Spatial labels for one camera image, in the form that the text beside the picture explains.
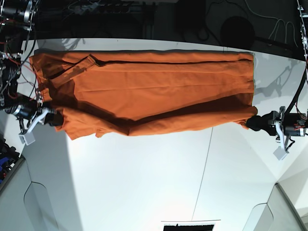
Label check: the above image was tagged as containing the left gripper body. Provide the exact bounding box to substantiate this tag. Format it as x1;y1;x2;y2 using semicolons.
268;106;295;153

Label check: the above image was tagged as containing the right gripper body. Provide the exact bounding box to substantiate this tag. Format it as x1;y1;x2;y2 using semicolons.
19;95;58;135

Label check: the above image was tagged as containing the orange t-shirt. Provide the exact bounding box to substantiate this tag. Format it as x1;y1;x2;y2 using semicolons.
29;51;257;140

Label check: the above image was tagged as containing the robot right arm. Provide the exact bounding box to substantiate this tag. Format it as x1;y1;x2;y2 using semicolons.
0;0;64;135

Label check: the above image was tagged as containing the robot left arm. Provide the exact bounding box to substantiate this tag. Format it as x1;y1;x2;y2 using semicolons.
246;0;308;160

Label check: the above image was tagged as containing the blue black clutter bin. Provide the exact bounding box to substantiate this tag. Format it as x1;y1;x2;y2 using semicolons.
0;137;21;183

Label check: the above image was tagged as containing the grey right side panel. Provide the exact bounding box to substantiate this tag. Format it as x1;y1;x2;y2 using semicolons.
243;183;308;231

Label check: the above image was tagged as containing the grey panel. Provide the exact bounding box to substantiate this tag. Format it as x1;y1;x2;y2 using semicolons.
243;183;308;231
0;159;59;231

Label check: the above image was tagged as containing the grey left side panel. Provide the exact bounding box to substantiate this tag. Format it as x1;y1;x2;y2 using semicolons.
0;159;59;231

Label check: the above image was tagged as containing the black round stool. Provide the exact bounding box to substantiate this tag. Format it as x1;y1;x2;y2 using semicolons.
220;16;255;50

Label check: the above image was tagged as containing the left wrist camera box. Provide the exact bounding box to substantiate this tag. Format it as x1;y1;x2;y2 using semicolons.
273;146;288;161

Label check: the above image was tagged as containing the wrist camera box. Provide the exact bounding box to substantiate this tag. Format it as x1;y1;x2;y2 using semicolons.
273;146;288;161
19;132;35;146

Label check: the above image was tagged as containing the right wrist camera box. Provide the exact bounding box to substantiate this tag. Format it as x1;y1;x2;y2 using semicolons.
19;132;35;146

